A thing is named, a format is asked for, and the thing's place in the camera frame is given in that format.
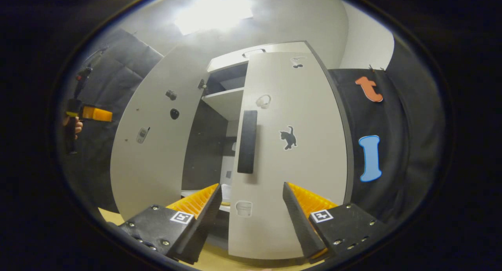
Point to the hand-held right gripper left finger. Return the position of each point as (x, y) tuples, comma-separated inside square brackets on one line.
[(204, 224)]

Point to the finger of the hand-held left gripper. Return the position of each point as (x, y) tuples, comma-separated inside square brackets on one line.
[(98, 114)]

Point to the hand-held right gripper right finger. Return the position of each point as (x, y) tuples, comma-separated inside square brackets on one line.
[(300, 224)]

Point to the white striped shoe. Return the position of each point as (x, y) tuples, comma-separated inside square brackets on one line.
[(226, 192)]

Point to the white shoe cabinet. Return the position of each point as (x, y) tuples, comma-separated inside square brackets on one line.
[(204, 145)]

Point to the metal door hinge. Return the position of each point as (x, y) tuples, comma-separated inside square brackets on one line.
[(202, 84)]

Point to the white cabinet shelf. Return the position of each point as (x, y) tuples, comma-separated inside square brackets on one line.
[(225, 102)]

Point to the white cabinet drawer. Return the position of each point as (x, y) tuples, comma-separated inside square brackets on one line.
[(227, 61)]

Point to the black backdrop cloth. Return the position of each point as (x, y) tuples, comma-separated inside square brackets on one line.
[(117, 67), (404, 145)]

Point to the ceiling light panel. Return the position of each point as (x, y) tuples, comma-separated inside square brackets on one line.
[(213, 12)]

